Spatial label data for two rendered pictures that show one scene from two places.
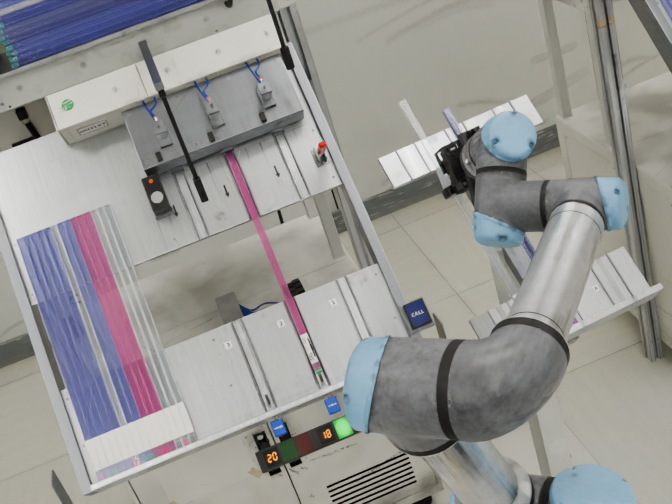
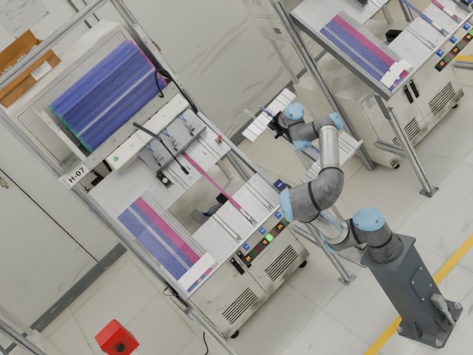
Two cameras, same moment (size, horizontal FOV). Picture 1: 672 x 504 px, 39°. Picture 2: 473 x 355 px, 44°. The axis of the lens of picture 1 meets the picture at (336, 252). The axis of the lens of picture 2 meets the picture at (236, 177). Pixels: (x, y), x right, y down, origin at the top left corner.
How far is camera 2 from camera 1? 1.04 m
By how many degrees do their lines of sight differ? 6
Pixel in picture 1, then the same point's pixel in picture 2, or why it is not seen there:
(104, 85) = (127, 145)
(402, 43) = (207, 73)
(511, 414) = (334, 196)
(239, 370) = (222, 232)
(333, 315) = (248, 198)
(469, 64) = (241, 71)
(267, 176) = (201, 156)
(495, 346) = (322, 178)
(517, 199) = (305, 131)
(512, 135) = (295, 110)
